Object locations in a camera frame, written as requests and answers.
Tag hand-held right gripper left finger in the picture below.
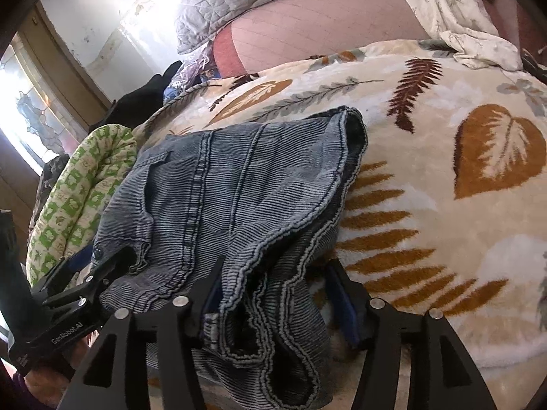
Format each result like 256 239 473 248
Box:
62 256 227 410

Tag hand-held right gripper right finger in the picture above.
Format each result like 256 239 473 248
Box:
325 260 498 410

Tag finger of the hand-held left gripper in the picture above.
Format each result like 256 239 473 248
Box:
43 275 116 313
30 245 139 297

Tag blue denim pants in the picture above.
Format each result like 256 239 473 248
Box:
92 106 369 410

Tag person's left hand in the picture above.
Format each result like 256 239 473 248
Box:
23 362 85 407

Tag green patterned cloth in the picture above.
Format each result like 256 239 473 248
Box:
26 124 137 287

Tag dark patterned cloth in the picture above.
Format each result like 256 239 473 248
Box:
36 154 71 206

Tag leaf print blanket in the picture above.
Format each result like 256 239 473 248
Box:
137 38 547 410

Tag black cloth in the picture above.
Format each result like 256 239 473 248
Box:
100 60 184 129

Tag purple floral cloth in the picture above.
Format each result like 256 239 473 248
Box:
164 47 223 103

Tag pink striped bed sheet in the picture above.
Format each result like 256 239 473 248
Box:
213 0 526 80

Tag small black object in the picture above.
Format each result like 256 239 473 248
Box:
519 49 547 78

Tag white crumpled cloth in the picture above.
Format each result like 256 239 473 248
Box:
392 0 524 71

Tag wooden window frame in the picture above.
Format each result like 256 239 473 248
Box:
13 2 114 116

